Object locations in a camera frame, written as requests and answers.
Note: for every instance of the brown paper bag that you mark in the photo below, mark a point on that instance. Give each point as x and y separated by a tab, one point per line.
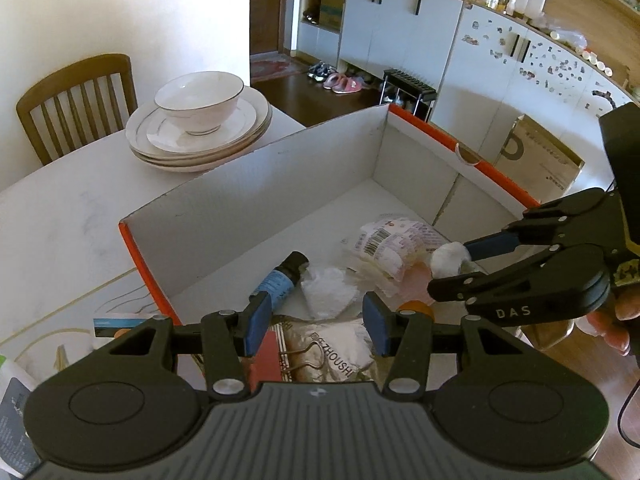
540	160

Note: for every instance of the crumpled white plastic wrap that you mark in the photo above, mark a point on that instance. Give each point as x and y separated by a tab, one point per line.
327	292

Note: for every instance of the purple printed snack packet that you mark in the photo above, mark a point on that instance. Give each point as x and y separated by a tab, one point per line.
395	240

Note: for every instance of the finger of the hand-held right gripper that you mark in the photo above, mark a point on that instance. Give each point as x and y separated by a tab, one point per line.
500	280
550	220

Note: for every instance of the white marble desktop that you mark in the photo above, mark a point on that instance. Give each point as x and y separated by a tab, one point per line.
75	200

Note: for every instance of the black shoe rack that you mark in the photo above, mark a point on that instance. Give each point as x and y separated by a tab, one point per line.
405	90

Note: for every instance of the white paper ball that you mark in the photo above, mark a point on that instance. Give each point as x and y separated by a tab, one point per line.
450	260

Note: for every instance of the small orange ball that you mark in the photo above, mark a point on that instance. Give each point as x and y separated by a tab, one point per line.
415	307

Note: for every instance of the pink slippers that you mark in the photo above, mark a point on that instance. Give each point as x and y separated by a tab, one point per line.
345	84

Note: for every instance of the white grey tissue pack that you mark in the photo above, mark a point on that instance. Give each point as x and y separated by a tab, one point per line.
12	410

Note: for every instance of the pink binder clip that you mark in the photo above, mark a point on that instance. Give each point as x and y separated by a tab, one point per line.
265	360

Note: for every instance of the silver foil snack packet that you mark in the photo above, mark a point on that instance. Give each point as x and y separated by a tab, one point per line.
340	345

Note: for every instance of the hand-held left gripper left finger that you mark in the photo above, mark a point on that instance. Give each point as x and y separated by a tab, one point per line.
257	317

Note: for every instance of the white gold-rimmed bowl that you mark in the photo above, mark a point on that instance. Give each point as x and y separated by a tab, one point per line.
200	100

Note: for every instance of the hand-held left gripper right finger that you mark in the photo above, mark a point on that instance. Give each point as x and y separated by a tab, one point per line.
376	320

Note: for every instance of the white cardboard box orange rim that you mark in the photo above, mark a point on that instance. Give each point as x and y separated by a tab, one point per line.
280	185

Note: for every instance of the brown door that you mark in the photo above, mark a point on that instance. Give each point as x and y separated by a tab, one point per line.
267	5

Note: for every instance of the blue small bottle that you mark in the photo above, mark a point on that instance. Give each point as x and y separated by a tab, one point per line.
275	282

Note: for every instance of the wooden chair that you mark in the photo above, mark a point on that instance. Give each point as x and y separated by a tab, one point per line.
75	72

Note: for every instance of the tall white cabinet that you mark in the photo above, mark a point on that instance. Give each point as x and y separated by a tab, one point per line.
395	25

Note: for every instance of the dark sneakers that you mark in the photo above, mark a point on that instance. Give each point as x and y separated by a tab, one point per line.
319	70

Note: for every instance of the white cabinet with stickers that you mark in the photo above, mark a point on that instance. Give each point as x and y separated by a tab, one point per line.
500	85

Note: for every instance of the pale pink soft lump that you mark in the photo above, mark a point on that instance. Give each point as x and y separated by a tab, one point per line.
417	280

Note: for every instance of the cardboard carton with teal print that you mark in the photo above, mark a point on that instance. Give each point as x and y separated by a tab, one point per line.
331	5

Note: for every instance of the small white gold-rimmed plate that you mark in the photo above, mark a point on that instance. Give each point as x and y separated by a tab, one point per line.
240	120

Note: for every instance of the stack of white plates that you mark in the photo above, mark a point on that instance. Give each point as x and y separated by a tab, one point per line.
137	130

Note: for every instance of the person's right hand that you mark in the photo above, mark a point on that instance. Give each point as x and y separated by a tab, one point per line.
617	332

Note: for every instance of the large white gold-rimmed plate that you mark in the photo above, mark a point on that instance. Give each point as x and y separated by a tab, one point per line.
200	167

